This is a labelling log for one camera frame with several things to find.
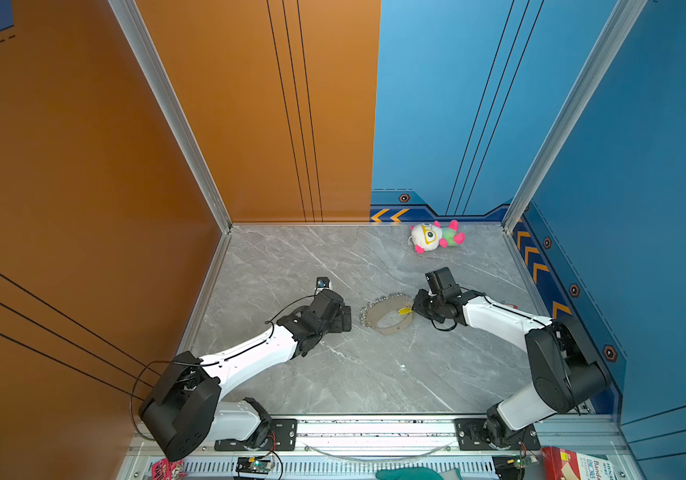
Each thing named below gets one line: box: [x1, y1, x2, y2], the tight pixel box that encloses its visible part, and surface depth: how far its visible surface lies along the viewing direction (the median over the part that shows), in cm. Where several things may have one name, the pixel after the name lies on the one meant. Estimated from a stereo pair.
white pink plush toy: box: [408, 220, 466, 254], surface depth 111 cm
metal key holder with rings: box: [359, 293, 414, 335], surface depth 96 cm
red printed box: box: [542, 446, 616, 480], surface depth 67 cm
